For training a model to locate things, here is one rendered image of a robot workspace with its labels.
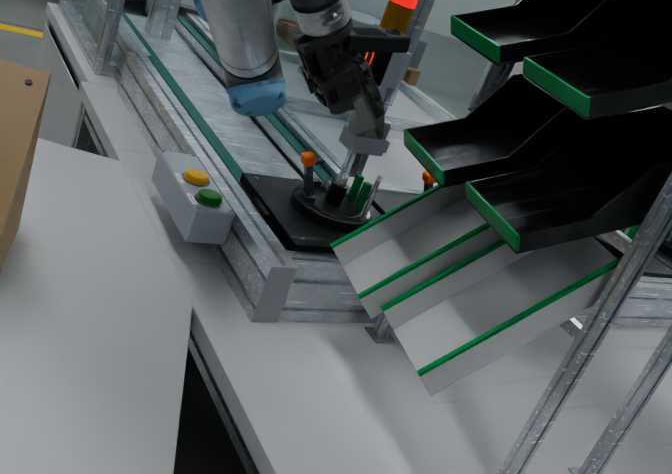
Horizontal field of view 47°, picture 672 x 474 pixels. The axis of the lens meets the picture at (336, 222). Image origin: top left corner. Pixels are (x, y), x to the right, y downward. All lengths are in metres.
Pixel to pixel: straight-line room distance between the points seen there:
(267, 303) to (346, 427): 0.23
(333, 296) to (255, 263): 0.13
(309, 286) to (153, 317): 0.23
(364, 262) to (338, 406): 0.20
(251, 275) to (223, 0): 0.48
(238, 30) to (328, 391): 0.50
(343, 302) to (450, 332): 0.28
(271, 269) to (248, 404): 0.21
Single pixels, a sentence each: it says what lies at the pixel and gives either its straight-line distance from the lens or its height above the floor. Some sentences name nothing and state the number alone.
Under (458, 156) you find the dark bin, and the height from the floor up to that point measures 1.21.
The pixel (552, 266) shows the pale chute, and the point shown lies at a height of 1.14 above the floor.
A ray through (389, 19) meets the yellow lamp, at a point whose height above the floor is 1.28.
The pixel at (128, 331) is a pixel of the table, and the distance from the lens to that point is 1.07.
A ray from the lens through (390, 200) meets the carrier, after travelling 1.48.
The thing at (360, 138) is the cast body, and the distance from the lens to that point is 1.22.
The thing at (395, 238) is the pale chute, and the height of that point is 1.05.
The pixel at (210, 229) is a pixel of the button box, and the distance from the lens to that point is 1.22.
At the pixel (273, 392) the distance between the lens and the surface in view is 1.04.
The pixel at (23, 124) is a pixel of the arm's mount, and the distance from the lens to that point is 1.09.
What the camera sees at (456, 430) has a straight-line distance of 1.13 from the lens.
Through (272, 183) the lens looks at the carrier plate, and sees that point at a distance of 1.35.
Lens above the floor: 1.47
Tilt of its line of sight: 23 degrees down
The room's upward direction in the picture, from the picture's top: 22 degrees clockwise
